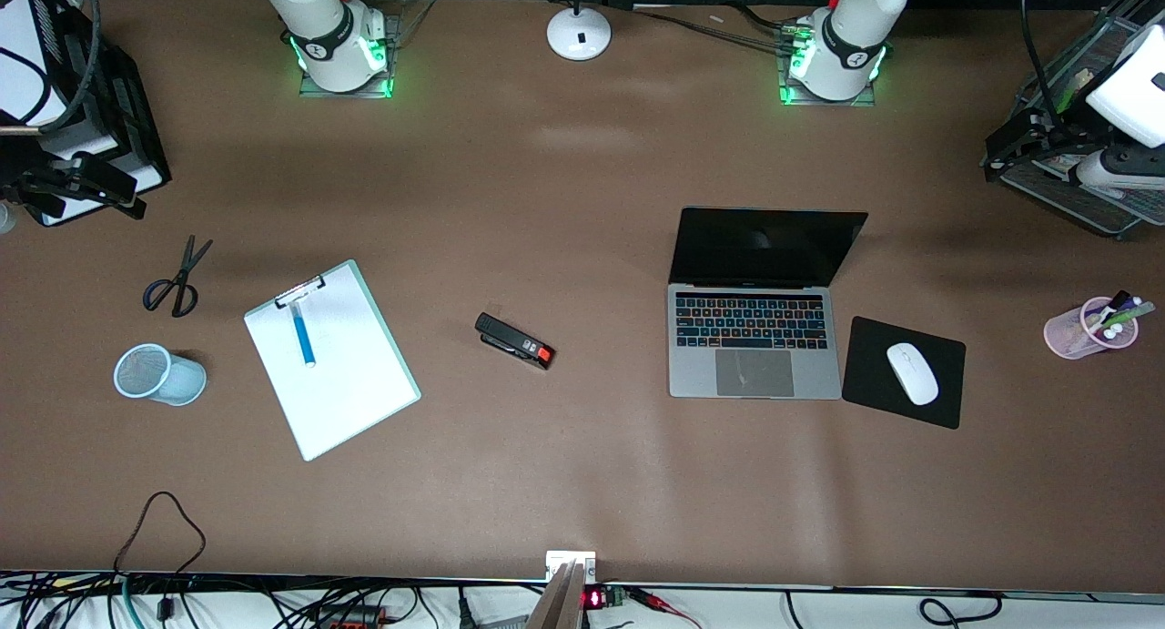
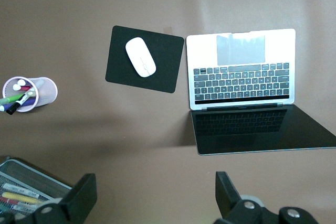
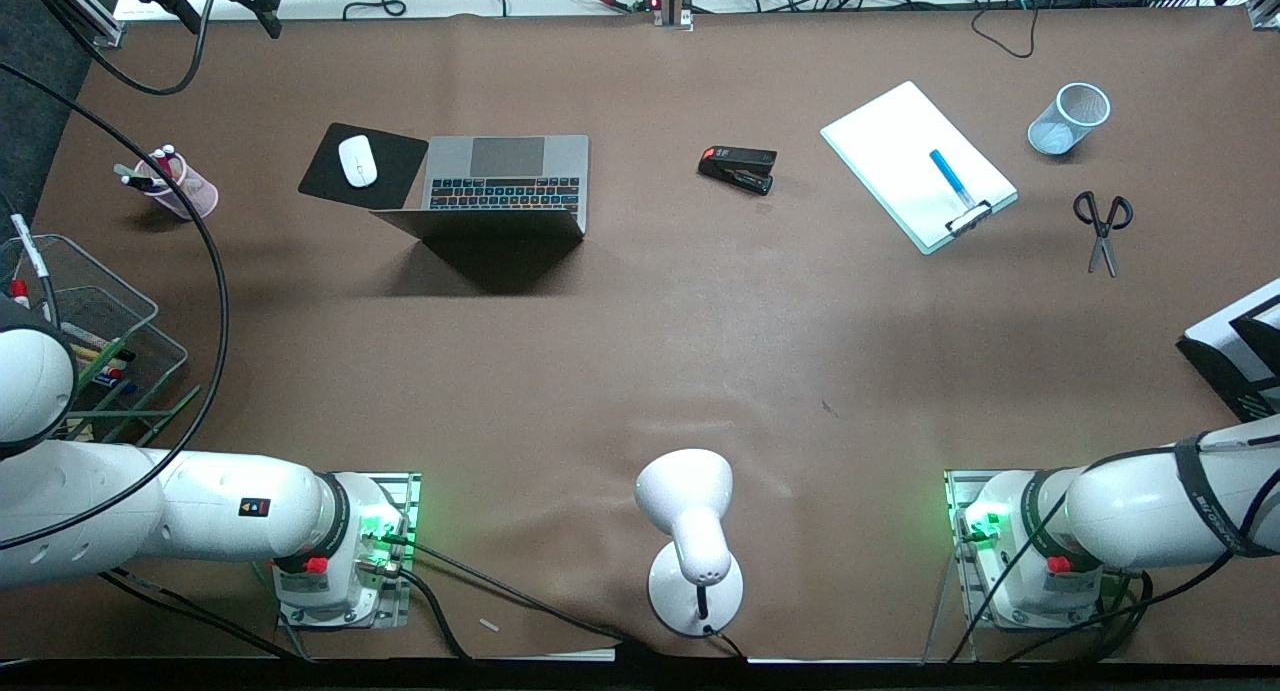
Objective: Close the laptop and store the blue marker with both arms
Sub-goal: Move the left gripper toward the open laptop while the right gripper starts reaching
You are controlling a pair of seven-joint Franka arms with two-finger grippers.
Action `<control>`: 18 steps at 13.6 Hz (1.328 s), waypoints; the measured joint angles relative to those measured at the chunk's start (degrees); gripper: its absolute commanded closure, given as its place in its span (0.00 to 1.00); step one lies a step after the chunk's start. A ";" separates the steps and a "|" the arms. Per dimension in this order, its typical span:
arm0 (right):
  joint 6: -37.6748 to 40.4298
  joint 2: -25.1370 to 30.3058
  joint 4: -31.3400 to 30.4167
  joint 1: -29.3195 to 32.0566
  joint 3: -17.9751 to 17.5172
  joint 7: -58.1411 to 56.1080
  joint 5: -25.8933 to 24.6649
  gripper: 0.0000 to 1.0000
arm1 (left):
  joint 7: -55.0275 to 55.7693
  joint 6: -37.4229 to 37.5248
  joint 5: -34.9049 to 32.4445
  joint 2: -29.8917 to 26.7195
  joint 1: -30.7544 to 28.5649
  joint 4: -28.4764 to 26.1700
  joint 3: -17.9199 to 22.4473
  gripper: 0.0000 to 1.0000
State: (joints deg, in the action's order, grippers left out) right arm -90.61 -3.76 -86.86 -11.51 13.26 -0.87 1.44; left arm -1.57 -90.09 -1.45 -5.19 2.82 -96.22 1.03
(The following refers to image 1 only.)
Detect blue mesh pen cup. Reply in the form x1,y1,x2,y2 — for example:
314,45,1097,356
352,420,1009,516
114,343,208,407

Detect green marker in tray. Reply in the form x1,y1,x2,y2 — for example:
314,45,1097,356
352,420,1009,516
1054,65,1095,113

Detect white computer mouse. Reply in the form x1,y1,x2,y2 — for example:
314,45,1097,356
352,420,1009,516
886,342,939,406

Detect green marker in cup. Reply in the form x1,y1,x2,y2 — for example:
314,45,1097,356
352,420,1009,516
1097,301,1157,332

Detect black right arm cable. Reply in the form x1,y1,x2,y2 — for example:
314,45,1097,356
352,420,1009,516
0,0,103,131

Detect red terminal block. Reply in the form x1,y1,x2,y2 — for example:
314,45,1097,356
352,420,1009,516
314,604,390,629

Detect white paper sheet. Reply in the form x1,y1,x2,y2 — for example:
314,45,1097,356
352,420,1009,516
0,15,69,127
36,119,121,164
41,158,167,226

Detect pale green clipboard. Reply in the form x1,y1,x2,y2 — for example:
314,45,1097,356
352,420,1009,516
243,259,422,462

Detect black stacked document tray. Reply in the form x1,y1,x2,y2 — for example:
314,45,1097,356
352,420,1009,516
0,0,172,228

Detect silver laptop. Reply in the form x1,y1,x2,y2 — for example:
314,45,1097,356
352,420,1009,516
667,207,870,401

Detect white round-base stand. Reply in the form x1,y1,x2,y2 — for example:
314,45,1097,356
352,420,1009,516
546,0,613,62

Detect grey mounting post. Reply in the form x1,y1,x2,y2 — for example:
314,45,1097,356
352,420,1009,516
526,561,585,629

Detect black scissors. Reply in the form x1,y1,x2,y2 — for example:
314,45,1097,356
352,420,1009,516
142,236,215,319

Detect blue marker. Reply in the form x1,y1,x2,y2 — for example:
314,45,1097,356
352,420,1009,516
289,301,318,369

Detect black stapler with red tip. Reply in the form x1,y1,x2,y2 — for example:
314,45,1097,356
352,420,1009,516
474,312,555,371

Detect red and black wires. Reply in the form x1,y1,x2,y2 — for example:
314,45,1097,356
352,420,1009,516
628,588,704,629

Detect dark looped cable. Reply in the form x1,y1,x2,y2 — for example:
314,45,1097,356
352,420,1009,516
113,491,207,577

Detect black wire mesh tray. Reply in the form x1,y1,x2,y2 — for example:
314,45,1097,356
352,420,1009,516
981,5,1165,240

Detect pink pen cup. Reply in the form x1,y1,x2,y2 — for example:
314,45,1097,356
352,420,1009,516
1044,297,1139,360

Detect black braided cable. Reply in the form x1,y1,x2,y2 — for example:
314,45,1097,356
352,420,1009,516
628,5,802,56
726,3,797,36

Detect white bracket plate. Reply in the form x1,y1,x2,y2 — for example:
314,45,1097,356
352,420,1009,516
545,551,597,584

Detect black mouse pad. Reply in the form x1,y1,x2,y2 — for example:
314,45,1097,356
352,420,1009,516
842,316,967,430

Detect white clipboard paper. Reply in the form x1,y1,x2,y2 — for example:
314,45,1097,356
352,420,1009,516
246,267,412,460

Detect black purple marker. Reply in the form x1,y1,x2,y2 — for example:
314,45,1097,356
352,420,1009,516
1089,289,1132,325

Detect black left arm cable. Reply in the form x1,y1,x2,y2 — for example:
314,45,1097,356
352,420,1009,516
1019,0,1064,120

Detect black coiled cable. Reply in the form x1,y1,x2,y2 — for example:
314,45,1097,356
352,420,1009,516
917,593,1004,628

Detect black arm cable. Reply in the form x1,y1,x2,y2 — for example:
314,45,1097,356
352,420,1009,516
0,0,103,131
1019,0,1064,120

